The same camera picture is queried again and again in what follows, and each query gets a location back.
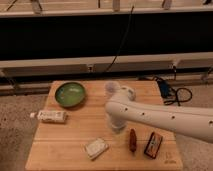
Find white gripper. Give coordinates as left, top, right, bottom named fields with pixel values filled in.
left=107, top=115, right=126, bottom=132

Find white sponge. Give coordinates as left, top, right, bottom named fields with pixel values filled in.
left=85, top=138, right=109, bottom=160

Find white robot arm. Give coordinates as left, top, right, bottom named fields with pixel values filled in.
left=105, top=86, right=213, bottom=143

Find white ceramic cup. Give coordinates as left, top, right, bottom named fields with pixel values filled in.
left=105, top=81, right=120, bottom=97

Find red pocket knife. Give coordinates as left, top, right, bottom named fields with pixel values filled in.
left=129, top=129, right=137, bottom=153

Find wooden board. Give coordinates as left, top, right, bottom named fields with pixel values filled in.
left=26, top=81, right=183, bottom=171

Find green bowl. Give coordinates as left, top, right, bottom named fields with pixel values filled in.
left=55, top=82, right=86, bottom=107

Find blue power adapter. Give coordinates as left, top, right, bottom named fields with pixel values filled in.
left=158, top=81, right=170, bottom=98

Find white tube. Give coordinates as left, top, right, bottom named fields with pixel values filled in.
left=30, top=110, right=66, bottom=123

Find black cable on floor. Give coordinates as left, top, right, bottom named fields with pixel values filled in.
left=153, top=75, right=194, bottom=107

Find black hanging cable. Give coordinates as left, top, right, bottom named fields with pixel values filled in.
left=104, top=5, right=135, bottom=73

